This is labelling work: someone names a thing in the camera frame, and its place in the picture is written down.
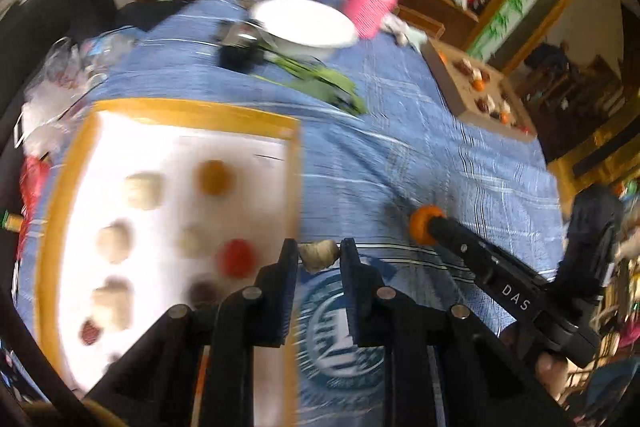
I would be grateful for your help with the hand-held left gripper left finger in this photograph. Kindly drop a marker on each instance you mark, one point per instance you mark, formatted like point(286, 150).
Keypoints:
point(284, 297)

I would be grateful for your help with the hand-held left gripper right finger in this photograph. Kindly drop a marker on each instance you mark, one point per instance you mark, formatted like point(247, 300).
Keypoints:
point(356, 297)

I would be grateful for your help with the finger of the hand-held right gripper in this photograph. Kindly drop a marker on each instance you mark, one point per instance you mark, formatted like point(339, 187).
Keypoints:
point(465, 249)

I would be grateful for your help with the large orange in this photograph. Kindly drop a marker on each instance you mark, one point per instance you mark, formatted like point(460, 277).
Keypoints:
point(421, 227)

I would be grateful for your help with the red tomato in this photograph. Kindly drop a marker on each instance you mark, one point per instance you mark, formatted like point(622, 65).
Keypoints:
point(237, 257)

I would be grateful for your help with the dark purple plum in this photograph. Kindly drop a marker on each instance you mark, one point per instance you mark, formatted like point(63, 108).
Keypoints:
point(205, 293)

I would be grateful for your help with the yellow-edged white foam tray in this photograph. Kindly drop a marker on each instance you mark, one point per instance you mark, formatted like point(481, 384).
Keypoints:
point(165, 142)

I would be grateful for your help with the red date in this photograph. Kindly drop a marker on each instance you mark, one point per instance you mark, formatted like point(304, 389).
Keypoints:
point(90, 333)

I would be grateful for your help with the person's right hand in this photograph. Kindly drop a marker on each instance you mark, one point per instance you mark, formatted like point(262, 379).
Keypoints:
point(550, 369)

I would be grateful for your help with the blue plaid tablecloth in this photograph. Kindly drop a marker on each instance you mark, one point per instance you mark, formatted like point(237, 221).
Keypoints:
point(400, 147)

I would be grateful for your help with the brown fruit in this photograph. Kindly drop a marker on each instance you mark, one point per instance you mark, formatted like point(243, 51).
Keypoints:
point(484, 104)

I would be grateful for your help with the white cake piece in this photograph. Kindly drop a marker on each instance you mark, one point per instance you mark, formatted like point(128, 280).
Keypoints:
point(505, 106)

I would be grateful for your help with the flat cardboard box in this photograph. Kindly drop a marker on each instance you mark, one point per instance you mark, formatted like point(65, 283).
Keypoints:
point(450, 82)

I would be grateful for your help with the dark red fruit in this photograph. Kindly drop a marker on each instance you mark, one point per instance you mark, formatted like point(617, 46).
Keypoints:
point(465, 67)

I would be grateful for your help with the green leafy stems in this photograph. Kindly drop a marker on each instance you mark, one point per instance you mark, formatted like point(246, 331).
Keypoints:
point(320, 79)

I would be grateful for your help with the white cloth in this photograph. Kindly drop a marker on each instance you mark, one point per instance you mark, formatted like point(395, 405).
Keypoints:
point(400, 27)

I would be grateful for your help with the small black device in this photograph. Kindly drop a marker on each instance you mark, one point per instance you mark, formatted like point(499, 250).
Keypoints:
point(240, 57)

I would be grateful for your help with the pink insulated container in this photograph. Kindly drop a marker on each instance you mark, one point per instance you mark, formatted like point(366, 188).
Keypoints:
point(370, 7)

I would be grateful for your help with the red packet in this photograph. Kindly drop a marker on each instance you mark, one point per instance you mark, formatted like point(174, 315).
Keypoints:
point(32, 187)

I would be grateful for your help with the white bowl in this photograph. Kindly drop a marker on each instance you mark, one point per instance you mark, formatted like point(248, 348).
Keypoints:
point(300, 22)

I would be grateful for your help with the clear plastic bag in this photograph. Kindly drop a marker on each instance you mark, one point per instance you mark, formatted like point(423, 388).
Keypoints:
point(65, 72)

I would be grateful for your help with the black chair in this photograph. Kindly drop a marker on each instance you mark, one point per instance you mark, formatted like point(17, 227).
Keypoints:
point(75, 2)

